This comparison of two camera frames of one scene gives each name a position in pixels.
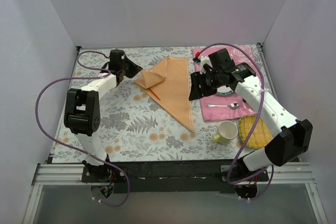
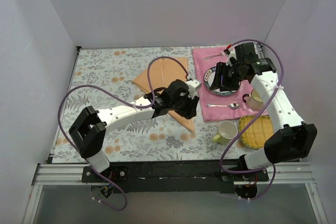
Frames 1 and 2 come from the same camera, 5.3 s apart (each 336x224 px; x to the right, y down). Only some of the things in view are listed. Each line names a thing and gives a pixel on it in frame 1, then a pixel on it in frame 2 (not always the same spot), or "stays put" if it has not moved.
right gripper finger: [199, 85] to [222, 78]
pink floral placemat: [216, 107] stays put
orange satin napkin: [169, 79] stays put
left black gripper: [130, 67] to [189, 107]
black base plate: [201, 177] stays put
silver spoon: [232, 106] stays put
